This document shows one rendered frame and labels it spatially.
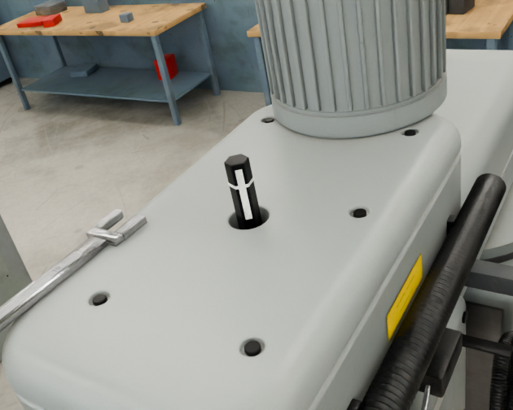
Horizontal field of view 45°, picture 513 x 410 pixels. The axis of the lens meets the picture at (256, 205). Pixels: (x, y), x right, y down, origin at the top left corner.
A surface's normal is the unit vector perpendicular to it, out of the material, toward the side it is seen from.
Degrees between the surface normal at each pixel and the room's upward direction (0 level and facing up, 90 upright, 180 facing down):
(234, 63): 90
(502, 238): 0
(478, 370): 90
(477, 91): 0
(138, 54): 90
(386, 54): 90
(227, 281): 0
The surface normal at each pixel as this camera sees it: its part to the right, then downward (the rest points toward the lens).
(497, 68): -0.11, -0.82
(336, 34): -0.29, 0.55
